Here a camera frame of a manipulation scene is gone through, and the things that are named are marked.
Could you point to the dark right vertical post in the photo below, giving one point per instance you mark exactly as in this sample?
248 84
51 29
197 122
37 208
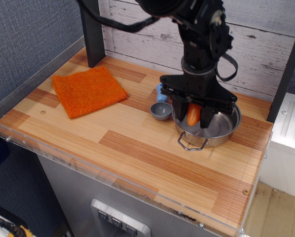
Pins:
283 87

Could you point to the blue and grey scoop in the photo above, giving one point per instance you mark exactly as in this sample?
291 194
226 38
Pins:
161 110

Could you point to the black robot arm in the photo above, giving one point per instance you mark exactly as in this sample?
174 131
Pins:
206 38

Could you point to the clear acrylic guard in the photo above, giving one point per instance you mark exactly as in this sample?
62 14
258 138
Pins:
124 147

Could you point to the white side cabinet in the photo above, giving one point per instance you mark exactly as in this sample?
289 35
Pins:
278 167

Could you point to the orange plastic carrot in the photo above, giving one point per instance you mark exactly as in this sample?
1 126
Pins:
193 114

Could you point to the metal pot with handles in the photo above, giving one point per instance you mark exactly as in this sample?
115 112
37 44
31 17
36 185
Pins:
220 130

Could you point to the orange knitted cloth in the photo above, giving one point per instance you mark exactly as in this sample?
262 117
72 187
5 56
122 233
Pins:
85 92

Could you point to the silver dispenser panel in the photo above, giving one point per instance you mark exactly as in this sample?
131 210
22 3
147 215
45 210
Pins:
119 219

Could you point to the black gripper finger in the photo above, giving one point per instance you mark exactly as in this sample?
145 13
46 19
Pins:
207 114
180 105

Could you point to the dark left vertical post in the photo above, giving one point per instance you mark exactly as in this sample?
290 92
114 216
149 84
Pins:
93 35

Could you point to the stainless toy fridge body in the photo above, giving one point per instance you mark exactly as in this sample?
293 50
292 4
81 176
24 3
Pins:
75 191

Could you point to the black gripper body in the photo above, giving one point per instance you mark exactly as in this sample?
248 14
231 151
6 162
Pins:
201 87

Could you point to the dark vertical post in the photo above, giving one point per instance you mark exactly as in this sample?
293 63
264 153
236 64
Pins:
283 87
93 35

